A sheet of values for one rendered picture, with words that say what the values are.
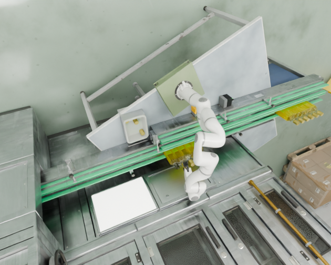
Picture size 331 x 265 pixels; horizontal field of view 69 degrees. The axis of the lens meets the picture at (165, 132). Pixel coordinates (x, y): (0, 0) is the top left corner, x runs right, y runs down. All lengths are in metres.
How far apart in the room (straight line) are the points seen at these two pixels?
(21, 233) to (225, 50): 1.76
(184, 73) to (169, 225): 1.07
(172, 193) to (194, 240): 0.36
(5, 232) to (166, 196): 0.98
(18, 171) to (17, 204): 0.27
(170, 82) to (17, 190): 1.19
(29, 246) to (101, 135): 0.85
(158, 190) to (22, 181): 0.90
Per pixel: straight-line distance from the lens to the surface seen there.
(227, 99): 2.13
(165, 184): 1.89
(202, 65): 1.92
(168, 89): 1.77
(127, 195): 1.87
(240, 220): 1.81
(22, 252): 1.48
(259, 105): 2.29
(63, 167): 1.96
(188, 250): 1.68
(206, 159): 1.39
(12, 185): 1.79
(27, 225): 1.53
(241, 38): 2.06
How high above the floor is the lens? 2.23
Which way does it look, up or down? 45 degrees down
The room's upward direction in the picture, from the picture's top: 145 degrees clockwise
